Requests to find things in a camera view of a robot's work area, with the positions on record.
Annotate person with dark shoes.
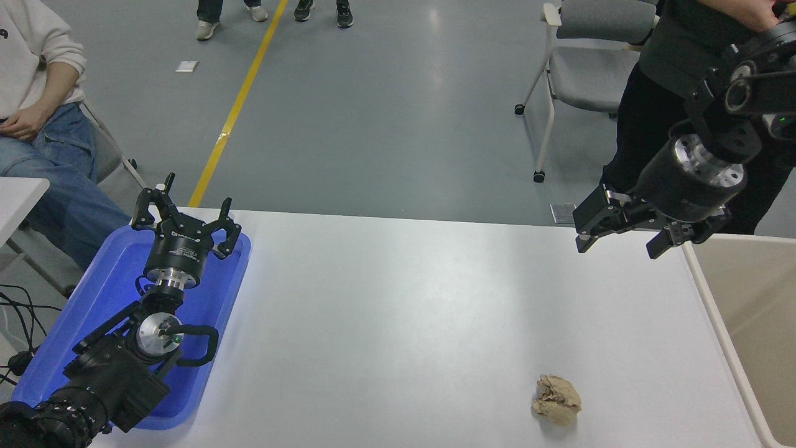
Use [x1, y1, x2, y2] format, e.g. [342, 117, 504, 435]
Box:
[294, 0, 354, 29]

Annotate black cable plug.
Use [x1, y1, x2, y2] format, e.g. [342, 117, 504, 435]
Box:
[7, 350, 35, 376]

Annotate standing person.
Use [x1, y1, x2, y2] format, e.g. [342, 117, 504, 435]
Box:
[600, 0, 796, 236]

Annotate seated person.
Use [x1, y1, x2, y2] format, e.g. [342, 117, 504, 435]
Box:
[0, 0, 132, 271]

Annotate person's hand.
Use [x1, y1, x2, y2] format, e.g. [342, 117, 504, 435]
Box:
[0, 106, 52, 142]
[734, 0, 785, 33]

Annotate black floor cables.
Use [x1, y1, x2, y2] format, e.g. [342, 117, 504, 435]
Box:
[0, 284, 47, 386]

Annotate blue plastic tray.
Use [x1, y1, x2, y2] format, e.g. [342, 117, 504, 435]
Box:
[11, 224, 252, 431]

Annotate tan paper ball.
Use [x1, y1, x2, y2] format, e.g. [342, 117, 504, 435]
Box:
[531, 374, 583, 427]

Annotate small white side table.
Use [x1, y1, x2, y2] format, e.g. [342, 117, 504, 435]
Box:
[0, 177, 50, 250]

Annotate person with light shoes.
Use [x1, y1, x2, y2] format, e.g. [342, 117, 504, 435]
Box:
[196, 0, 269, 42]

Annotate grey folding chair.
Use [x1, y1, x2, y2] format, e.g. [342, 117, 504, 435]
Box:
[0, 100, 149, 298]

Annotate grey wheeled chair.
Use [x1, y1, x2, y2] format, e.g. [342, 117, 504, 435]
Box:
[514, 0, 660, 184]

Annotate large pale bin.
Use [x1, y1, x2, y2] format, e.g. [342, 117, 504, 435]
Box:
[682, 233, 796, 448]

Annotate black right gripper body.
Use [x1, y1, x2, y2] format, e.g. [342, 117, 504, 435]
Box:
[633, 138, 745, 224]

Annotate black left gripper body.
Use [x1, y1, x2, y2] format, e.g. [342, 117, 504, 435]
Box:
[144, 221, 215, 279]

